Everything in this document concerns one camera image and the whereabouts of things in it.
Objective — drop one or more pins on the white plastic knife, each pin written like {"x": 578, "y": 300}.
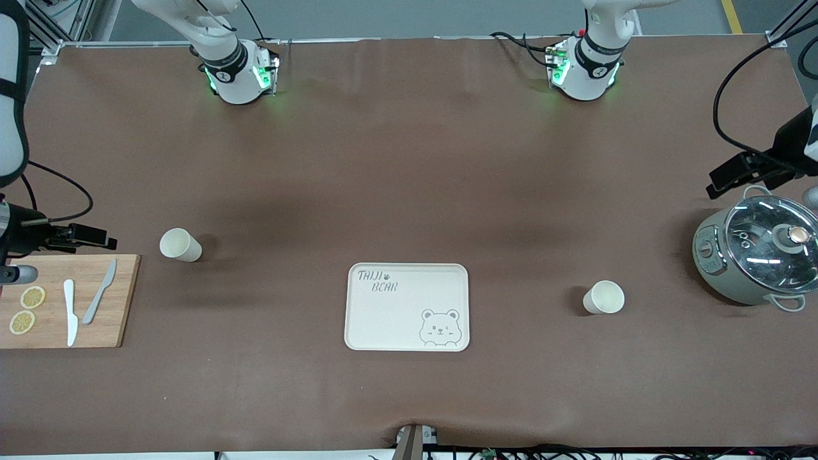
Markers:
{"x": 70, "y": 313}

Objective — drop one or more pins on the white paper cup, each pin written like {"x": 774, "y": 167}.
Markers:
{"x": 180, "y": 245}
{"x": 604, "y": 298}

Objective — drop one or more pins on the lemon slice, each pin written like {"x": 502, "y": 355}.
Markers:
{"x": 32, "y": 297}
{"x": 22, "y": 322}

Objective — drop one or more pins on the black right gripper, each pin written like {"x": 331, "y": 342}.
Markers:
{"x": 27, "y": 234}

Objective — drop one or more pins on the aluminium frame profile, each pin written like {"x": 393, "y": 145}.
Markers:
{"x": 783, "y": 29}
{"x": 57, "y": 25}

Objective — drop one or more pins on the glass pot lid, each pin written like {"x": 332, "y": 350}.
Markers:
{"x": 773, "y": 239}

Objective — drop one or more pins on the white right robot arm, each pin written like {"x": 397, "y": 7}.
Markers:
{"x": 11, "y": 96}

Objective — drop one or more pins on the grey-green electric cooking pot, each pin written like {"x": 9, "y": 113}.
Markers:
{"x": 712, "y": 262}

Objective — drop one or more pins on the wooden cutting board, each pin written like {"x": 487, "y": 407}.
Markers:
{"x": 61, "y": 319}

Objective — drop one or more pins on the metal table edge bracket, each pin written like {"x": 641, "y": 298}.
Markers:
{"x": 415, "y": 441}

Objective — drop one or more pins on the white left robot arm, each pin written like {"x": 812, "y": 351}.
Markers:
{"x": 591, "y": 70}

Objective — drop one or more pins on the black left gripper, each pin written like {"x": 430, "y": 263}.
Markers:
{"x": 787, "y": 147}

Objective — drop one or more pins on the white bear print tray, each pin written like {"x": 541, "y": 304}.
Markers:
{"x": 407, "y": 319}

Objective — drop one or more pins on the grey plastic knife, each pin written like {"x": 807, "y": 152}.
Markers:
{"x": 97, "y": 294}

